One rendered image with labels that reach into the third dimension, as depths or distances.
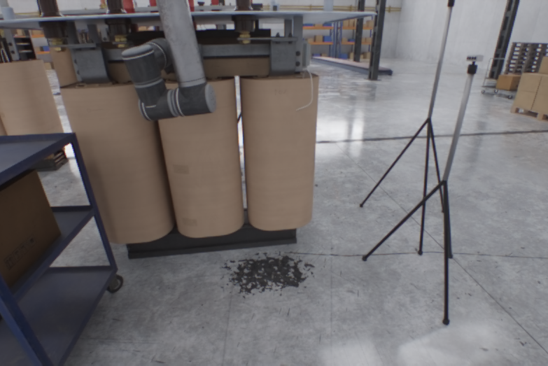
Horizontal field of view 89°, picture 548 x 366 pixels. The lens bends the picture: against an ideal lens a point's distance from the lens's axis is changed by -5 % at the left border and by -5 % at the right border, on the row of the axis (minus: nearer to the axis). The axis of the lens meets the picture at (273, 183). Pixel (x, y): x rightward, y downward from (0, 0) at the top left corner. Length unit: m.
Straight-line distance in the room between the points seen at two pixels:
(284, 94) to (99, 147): 0.95
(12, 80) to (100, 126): 2.19
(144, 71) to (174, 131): 0.48
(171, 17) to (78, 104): 0.73
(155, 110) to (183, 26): 0.31
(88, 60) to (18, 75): 2.16
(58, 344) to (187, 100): 1.16
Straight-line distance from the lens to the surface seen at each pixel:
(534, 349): 1.89
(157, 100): 1.18
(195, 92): 1.12
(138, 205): 1.76
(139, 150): 1.64
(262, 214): 1.76
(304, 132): 1.58
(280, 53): 1.52
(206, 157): 1.57
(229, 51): 1.56
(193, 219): 1.75
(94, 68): 1.62
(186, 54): 1.11
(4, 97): 3.80
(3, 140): 1.75
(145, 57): 1.15
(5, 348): 1.77
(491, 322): 1.90
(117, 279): 1.90
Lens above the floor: 1.25
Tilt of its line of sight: 26 degrees down
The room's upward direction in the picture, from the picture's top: 1 degrees counter-clockwise
